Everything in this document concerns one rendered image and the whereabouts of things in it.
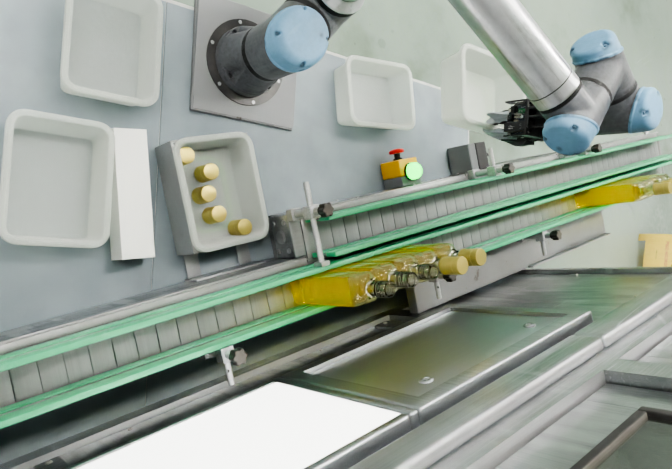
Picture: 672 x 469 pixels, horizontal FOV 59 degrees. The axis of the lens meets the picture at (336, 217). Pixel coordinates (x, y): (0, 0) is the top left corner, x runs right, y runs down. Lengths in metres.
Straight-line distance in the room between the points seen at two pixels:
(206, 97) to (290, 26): 0.25
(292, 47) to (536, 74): 0.46
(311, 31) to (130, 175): 0.44
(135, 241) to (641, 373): 0.85
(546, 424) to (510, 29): 0.54
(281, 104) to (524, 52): 0.64
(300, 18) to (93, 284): 0.63
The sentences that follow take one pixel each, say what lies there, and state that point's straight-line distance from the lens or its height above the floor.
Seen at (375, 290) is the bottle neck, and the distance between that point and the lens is 1.03.
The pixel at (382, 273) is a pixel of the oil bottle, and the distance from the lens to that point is 1.09.
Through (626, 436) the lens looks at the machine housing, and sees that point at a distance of 0.84.
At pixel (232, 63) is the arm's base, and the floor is 0.82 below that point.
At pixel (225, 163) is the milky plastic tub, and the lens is 1.28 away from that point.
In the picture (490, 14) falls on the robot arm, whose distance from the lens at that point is 0.91.
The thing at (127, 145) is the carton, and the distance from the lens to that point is 1.16.
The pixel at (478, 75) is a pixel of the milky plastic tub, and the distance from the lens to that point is 1.44.
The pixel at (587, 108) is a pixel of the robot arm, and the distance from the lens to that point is 0.99.
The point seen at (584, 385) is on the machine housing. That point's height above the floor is 1.43.
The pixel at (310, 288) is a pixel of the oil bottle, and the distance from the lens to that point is 1.16.
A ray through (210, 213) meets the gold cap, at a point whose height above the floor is 0.81.
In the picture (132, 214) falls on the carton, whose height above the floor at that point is 0.81.
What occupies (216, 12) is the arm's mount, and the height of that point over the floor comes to 0.77.
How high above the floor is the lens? 1.89
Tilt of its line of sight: 51 degrees down
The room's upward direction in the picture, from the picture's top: 83 degrees clockwise
